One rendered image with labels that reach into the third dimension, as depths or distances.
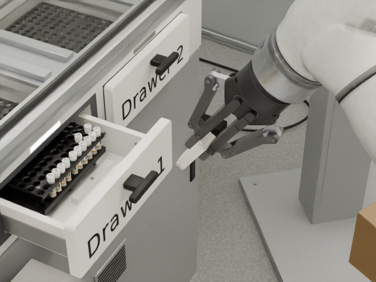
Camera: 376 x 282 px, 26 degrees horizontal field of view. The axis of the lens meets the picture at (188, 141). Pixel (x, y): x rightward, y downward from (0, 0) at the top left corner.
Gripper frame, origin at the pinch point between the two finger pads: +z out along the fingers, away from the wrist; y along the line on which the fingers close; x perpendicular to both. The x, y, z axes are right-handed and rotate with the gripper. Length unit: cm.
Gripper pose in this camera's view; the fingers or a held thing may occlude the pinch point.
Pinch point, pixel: (194, 150)
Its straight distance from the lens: 115.9
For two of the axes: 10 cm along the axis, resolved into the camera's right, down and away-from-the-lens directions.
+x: -4.5, 5.8, -6.8
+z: -5.0, 4.7, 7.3
